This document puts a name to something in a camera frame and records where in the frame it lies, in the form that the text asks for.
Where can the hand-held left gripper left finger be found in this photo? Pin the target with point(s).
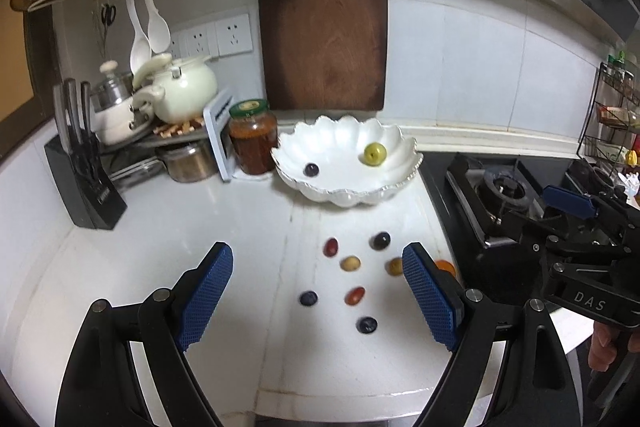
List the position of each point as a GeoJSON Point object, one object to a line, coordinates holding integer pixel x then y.
{"type": "Point", "coordinates": [210, 292]}

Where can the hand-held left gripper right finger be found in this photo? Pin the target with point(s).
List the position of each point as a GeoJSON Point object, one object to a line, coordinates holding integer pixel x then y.
{"type": "Point", "coordinates": [425, 292]}

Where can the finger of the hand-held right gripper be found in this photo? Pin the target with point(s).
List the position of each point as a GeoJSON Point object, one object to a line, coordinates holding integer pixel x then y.
{"type": "Point", "coordinates": [570, 202]}
{"type": "Point", "coordinates": [525, 229]}

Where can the orange tangerine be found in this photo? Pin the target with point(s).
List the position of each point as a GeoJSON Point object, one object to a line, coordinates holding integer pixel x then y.
{"type": "Point", "coordinates": [446, 267]}

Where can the tan longan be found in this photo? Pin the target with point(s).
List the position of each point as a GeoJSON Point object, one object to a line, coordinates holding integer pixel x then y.
{"type": "Point", "coordinates": [350, 263]}
{"type": "Point", "coordinates": [394, 266]}

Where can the large dark grape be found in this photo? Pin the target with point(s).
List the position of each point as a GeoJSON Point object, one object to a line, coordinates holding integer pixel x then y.
{"type": "Point", "coordinates": [381, 241]}

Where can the blueberry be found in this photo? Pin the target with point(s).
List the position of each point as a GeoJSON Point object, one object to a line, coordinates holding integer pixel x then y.
{"type": "Point", "coordinates": [366, 325]}
{"type": "Point", "coordinates": [308, 298]}

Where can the red cherry tomato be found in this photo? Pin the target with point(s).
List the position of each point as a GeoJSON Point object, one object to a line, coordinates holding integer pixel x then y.
{"type": "Point", "coordinates": [355, 295]}
{"type": "Point", "coordinates": [330, 247]}

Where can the white scalloped bowl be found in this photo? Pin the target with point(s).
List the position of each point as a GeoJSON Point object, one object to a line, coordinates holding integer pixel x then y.
{"type": "Point", "coordinates": [340, 172]}

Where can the person's right hand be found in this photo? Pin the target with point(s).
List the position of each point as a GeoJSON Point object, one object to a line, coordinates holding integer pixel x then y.
{"type": "Point", "coordinates": [600, 347]}

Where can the black gas stove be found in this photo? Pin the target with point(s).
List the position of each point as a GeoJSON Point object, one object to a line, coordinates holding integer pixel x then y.
{"type": "Point", "coordinates": [480, 202]}

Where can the stainless steel pot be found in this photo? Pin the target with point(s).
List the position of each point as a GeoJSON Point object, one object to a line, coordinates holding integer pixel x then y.
{"type": "Point", "coordinates": [187, 162]}

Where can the green jujube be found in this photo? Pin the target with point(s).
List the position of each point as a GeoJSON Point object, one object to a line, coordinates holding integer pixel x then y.
{"type": "Point", "coordinates": [374, 154]}

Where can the grey plastic board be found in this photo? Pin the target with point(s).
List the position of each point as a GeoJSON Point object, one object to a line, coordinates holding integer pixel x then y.
{"type": "Point", "coordinates": [220, 142]}

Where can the glass jar with green lid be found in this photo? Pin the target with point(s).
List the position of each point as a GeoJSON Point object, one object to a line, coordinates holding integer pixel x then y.
{"type": "Point", "coordinates": [254, 142]}

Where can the metal pot rack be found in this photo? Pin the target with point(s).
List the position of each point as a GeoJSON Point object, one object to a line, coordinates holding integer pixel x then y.
{"type": "Point", "coordinates": [135, 147]}

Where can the black knife block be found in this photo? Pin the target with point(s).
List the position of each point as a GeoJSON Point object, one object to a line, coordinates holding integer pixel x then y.
{"type": "Point", "coordinates": [85, 182]}

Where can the wooden trivet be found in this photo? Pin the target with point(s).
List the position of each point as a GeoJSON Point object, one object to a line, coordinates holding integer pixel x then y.
{"type": "Point", "coordinates": [175, 128]}

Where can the cream ceramic teapot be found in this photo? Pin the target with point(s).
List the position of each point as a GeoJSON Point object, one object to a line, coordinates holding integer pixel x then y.
{"type": "Point", "coordinates": [185, 89]}

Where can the white rice spoon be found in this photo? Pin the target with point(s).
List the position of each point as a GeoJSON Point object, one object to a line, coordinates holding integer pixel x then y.
{"type": "Point", "coordinates": [157, 29]}
{"type": "Point", "coordinates": [139, 49]}

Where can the dark wooden cutting board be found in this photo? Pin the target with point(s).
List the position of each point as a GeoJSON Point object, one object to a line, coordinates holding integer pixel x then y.
{"type": "Point", "coordinates": [325, 32]}

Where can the black scissors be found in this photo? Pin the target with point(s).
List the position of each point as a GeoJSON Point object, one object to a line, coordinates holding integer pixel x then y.
{"type": "Point", "coordinates": [108, 13]}

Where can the white wall socket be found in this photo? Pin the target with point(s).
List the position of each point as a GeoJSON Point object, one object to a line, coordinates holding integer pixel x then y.
{"type": "Point", "coordinates": [200, 42]}
{"type": "Point", "coordinates": [176, 44]}
{"type": "Point", "coordinates": [233, 34]}

